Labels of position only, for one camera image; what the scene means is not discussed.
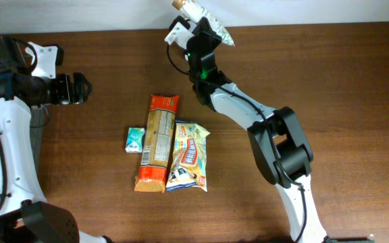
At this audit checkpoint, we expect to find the white cream tube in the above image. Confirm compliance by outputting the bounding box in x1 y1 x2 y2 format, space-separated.
171 0 236 47

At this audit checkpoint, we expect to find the small teal tissue pack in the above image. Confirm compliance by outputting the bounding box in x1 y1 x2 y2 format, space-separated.
125 128 145 153

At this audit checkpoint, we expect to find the orange biscuit packet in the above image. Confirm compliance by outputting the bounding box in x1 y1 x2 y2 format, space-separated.
134 95 179 192

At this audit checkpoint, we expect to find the yellow snack bag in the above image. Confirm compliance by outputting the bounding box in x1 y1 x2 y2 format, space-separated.
166 121 210 192

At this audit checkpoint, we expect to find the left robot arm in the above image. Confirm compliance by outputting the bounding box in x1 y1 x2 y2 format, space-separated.
0 36 108 242

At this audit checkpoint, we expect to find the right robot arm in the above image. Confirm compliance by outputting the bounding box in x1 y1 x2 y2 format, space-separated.
185 17 330 242

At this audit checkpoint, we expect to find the grey plastic mesh basket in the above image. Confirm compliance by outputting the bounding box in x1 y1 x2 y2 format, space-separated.
30 107 47 171

